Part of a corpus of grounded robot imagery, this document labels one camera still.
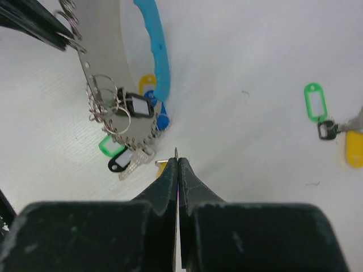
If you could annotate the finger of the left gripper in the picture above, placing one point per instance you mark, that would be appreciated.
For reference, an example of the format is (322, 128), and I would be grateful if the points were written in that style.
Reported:
(33, 19)

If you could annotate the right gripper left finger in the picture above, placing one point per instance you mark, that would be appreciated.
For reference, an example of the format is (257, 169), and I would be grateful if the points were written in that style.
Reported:
(153, 222)

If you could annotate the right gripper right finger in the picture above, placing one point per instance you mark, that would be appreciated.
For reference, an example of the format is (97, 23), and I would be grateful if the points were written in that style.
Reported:
(192, 191)

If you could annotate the yellow key tag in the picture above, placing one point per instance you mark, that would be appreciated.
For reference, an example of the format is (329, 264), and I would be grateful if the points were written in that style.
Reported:
(353, 149)
(160, 164)

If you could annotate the black key tag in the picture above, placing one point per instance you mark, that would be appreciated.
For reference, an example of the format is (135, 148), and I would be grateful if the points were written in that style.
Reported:
(137, 105)

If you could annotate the blue key fob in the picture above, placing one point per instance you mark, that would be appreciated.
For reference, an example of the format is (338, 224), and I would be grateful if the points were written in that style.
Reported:
(163, 120)

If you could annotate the green key tag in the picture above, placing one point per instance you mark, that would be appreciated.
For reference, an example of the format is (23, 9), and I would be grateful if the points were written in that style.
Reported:
(315, 102)

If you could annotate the silver key on yellow tag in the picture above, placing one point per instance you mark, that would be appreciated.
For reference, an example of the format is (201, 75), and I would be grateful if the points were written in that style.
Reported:
(354, 124)

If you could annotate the light blue handle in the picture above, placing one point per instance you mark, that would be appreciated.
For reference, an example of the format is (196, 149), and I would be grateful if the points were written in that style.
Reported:
(153, 25)

